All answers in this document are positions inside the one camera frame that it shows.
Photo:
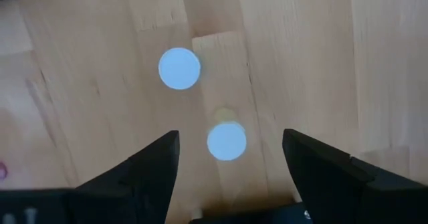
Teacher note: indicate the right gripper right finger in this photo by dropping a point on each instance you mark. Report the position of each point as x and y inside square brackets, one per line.
[334, 190]

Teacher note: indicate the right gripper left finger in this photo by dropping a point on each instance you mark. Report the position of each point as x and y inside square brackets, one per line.
[143, 190]

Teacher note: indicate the light blue disc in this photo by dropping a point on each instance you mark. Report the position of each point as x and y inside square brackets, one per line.
[226, 141]

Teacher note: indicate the yellowish medicine bottle white cap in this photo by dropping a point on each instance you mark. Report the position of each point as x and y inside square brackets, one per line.
[179, 68]

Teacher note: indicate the pink medicine bottle white cap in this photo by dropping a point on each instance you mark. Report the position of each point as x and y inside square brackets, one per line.
[2, 170]

